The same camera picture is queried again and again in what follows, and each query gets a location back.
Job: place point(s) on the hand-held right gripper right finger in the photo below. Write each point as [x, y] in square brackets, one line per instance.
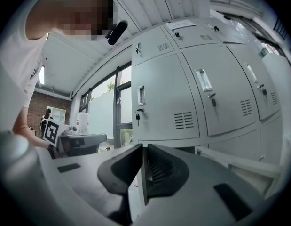
[194, 185]

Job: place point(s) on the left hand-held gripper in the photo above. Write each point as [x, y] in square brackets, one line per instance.
[53, 133]

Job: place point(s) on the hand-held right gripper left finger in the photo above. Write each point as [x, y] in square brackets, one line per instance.
[88, 173]

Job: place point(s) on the grey metal cabinet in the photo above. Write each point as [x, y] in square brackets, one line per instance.
[173, 91]

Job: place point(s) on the person's left forearm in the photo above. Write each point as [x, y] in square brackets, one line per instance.
[25, 128]

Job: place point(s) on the locker door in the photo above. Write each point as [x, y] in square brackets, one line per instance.
[248, 175]

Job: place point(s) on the black framed window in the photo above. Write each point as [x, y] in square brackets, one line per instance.
[105, 107]

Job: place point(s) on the white shelving unit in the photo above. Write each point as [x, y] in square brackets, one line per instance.
[58, 114]

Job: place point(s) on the long ceiling light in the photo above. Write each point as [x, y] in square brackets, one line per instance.
[41, 75]

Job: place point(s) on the person's white shirt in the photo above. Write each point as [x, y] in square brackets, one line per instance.
[13, 67]

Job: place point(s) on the person's head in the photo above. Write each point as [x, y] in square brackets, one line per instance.
[46, 15]

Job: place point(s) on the black head-mounted camera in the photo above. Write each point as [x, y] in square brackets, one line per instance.
[117, 32]

